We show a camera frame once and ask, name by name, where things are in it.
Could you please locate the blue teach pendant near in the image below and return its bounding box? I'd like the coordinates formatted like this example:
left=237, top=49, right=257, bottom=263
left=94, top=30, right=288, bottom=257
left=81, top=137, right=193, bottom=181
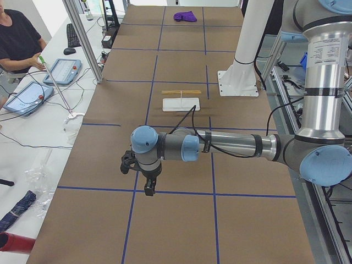
left=3, top=81, right=53, bottom=116

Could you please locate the black box on desk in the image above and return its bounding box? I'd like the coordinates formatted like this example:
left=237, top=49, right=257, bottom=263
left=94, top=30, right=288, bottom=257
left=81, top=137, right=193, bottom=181
left=101, top=35, right=113, bottom=49

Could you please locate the clear plastic wrap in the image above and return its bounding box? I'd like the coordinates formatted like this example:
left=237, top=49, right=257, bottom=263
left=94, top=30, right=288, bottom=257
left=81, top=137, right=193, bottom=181
left=25, top=148, right=56, bottom=219

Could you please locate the folded dark blue umbrella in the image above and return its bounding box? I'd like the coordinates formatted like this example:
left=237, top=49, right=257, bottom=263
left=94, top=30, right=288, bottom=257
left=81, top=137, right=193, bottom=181
left=1, top=190, right=36, bottom=233

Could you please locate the metal reacher grabber stick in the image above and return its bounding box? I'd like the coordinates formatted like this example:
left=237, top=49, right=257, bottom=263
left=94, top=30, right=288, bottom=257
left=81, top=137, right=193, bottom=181
left=38, top=55, right=85, bottom=124

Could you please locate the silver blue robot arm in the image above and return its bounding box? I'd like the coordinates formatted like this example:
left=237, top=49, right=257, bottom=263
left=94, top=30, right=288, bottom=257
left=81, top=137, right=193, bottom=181
left=120, top=1, right=351, bottom=196

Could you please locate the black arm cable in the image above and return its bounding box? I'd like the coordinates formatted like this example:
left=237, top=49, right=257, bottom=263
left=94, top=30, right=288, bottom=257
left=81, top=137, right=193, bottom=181
left=168, top=104, right=306, bottom=158

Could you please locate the black computer mouse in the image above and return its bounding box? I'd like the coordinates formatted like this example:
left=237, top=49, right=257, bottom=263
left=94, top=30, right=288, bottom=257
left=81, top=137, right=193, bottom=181
left=63, top=47, right=76, bottom=56

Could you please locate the person in black shirt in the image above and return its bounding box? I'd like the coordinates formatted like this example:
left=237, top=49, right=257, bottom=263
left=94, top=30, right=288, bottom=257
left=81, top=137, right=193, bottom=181
left=1, top=1, right=46, bottom=74

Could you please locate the blue teach pendant far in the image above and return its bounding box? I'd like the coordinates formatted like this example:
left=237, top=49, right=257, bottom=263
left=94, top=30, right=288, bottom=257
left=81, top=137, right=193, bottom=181
left=50, top=58, right=82, bottom=85

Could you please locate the aluminium frame post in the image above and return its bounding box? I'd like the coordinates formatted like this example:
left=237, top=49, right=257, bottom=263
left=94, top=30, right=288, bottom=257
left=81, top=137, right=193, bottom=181
left=63, top=0, right=103, bottom=84

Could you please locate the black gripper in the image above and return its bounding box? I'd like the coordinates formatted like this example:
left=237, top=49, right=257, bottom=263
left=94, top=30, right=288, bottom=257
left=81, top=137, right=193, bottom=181
left=142, top=166, right=162, bottom=196

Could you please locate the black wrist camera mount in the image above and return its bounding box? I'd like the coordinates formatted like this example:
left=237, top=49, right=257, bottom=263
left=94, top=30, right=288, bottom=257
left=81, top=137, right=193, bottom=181
left=120, top=150, right=139, bottom=174

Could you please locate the purple towel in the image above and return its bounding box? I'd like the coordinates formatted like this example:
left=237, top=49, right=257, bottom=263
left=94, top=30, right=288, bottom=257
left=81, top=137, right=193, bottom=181
left=173, top=11, right=197, bottom=23

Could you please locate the black keyboard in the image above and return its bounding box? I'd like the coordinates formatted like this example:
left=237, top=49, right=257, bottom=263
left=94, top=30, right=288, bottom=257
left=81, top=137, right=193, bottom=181
left=67, top=23, right=81, bottom=48

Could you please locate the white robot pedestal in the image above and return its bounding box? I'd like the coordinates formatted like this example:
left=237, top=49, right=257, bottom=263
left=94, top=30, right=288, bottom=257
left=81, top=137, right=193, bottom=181
left=218, top=0, right=279, bottom=97

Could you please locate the blue teach pendant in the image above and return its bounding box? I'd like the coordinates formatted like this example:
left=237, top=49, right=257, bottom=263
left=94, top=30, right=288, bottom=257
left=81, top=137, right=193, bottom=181
left=50, top=58, right=82, bottom=85
left=3, top=81, right=53, bottom=116

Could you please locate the white rack with wooden bars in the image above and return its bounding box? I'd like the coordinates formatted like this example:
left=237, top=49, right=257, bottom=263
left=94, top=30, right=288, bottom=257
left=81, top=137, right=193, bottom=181
left=161, top=90, right=202, bottom=112

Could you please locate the red cylinder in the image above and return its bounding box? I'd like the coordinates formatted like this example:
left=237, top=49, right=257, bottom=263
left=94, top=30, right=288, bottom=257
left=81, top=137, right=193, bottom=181
left=1, top=232, right=36, bottom=254

